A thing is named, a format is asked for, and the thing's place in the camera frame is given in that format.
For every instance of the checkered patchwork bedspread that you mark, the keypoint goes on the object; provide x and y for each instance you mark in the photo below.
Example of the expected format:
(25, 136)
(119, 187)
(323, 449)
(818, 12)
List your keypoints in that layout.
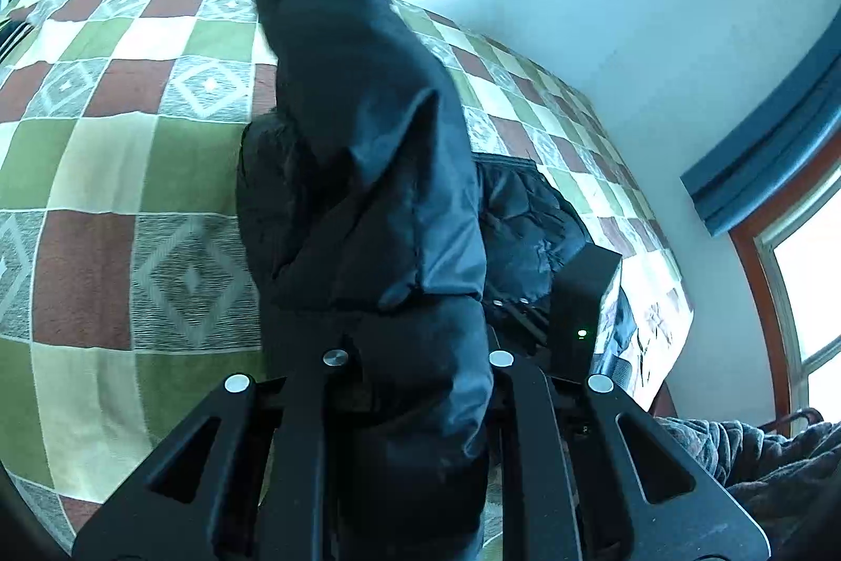
(118, 153)

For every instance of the grey fleece cloth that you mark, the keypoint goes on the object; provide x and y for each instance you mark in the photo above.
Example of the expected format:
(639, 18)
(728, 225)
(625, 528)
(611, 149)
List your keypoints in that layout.
(755, 462)

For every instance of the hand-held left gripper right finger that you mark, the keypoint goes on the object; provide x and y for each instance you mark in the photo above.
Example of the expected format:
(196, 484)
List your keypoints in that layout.
(533, 436)

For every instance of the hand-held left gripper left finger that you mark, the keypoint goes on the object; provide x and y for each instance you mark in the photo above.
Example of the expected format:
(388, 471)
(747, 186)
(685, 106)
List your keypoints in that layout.
(303, 436)

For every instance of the wooden framed window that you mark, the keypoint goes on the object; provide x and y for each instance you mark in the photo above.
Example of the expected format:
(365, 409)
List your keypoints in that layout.
(788, 285)

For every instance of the black padded jacket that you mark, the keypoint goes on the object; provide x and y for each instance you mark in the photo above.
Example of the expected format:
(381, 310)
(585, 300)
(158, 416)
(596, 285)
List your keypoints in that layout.
(368, 153)

